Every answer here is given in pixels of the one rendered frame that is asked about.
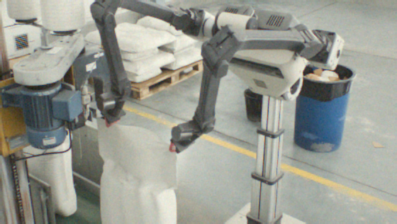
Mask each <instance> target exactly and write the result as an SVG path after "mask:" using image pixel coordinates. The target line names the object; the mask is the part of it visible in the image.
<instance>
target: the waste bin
mask: <svg viewBox="0 0 397 224"><path fill-rule="evenodd" d="M319 68H320V67H315V66H314V65H312V64H311V63H306V66H305V67H304V69H303V71H302V73H303V82H302V86H301V90H300V91H299V93H298V95H297V97H296V107H295V118H294V129H293V141H294V142H295V143H296V145H298V146H299V147H302V148H303V149H306V150H310V151H313V152H332V151H336V150H338V149H339V148H340V146H341V142H342V134H343V130H344V126H345V119H346V115H347V107H348V103H349V98H350V93H351V91H352V87H353V84H354V80H355V79H356V77H357V73H356V72H355V71H354V70H353V69H352V68H350V67H348V66H346V65H341V64H339V63H337V64H336V67H335V69H334V70H329V69H324V68H321V69H322V71H323V72H324V71H325V70H327V71H331V72H334V73H336V74H337V75H338V78H339V79H340V80H342V81H337V82H325V81H319V80H315V79H310V78H308V77H305V75H307V74H315V73H314V70H316V69H319ZM345 77H346V78H347V79H346V80H343V79H344V78H345Z"/></svg>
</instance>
